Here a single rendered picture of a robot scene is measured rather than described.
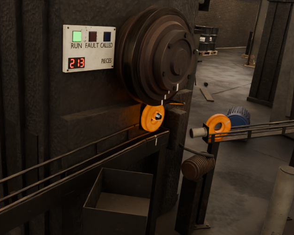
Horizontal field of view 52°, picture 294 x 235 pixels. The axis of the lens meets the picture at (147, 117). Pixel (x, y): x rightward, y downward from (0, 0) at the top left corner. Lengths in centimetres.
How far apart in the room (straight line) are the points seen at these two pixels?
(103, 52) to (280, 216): 143
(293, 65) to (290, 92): 33
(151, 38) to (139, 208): 70
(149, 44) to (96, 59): 24
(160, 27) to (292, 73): 285
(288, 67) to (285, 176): 231
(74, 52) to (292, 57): 316
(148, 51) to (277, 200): 123
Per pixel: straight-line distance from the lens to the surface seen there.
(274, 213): 209
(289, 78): 405
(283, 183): 199
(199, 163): 179
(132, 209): 121
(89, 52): 130
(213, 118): 182
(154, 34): 134
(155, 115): 152
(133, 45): 129
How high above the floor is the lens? 132
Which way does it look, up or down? 19 degrees down
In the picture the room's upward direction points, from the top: 6 degrees clockwise
